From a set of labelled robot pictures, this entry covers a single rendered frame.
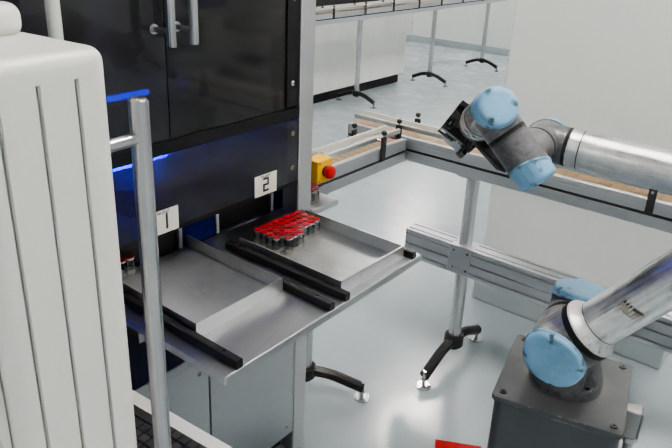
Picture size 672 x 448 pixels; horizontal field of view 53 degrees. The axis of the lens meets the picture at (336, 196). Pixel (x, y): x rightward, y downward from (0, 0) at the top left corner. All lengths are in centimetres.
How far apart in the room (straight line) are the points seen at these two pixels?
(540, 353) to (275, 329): 54
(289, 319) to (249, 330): 9
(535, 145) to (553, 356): 38
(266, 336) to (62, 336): 66
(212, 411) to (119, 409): 108
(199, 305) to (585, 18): 196
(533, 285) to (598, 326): 128
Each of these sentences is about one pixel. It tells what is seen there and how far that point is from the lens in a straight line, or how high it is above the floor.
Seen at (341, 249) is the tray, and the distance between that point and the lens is 179.
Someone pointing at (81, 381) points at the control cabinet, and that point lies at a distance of 90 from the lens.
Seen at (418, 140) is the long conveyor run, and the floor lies 93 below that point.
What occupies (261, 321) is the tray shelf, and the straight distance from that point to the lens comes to 149.
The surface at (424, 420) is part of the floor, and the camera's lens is 264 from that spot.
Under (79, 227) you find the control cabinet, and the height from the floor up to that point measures 135.
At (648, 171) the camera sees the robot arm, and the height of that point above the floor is 130.
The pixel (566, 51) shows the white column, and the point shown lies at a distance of 294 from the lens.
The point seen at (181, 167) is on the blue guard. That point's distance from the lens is 162.
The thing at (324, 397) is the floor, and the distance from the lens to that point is 269.
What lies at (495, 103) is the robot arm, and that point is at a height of 140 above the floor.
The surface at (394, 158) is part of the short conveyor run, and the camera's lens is 255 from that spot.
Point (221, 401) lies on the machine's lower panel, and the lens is 204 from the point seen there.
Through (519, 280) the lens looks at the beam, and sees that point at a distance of 258.
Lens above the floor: 168
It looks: 22 degrees down
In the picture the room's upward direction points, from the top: 2 degrees clockwise
